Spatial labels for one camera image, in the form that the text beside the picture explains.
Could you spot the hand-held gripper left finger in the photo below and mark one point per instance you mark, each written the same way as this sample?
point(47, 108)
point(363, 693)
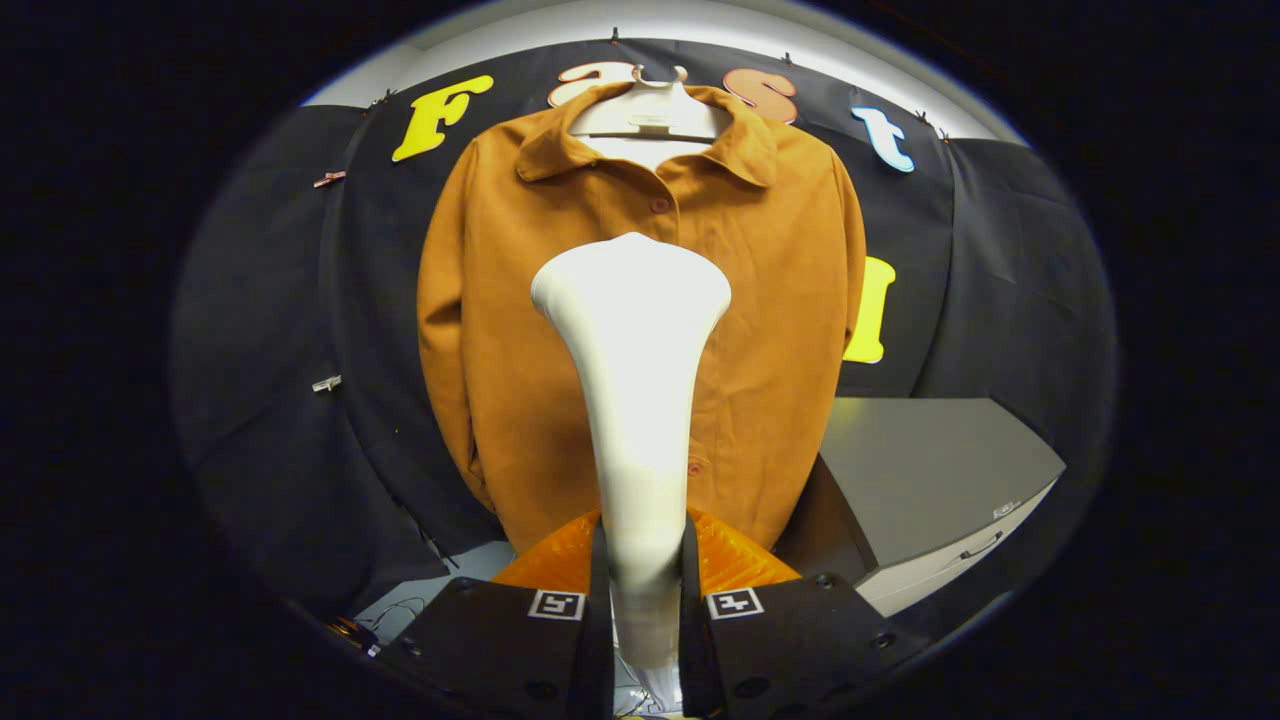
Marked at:
point(500, 640)

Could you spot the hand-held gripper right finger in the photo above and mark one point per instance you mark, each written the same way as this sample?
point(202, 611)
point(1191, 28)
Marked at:
point(800, 640)

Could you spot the white garment steamer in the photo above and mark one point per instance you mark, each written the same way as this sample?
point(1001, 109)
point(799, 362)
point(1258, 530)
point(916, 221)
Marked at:
point(640, 400)

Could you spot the orange button-up shirt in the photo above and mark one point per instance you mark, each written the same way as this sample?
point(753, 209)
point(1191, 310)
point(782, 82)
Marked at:
point(500, 350)

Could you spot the grey drawer cabinet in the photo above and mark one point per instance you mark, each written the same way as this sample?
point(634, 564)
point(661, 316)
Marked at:
point(930, 470)

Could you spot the small white clip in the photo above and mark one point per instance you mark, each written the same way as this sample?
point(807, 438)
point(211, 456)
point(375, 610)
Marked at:
point(326, 383)

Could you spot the black backdrop cloth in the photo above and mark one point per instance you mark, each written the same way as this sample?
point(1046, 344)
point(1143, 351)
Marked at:
point(270, 350)

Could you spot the small red clip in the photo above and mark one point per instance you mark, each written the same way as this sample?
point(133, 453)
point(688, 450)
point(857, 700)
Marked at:
point(329, 179)

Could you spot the white mannequin torso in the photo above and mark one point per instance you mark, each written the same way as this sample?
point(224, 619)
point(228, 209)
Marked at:
point(650, 120)

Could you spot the row of black clips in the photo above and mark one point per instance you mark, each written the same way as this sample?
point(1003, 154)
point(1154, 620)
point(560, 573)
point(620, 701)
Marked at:
point(787, 59)

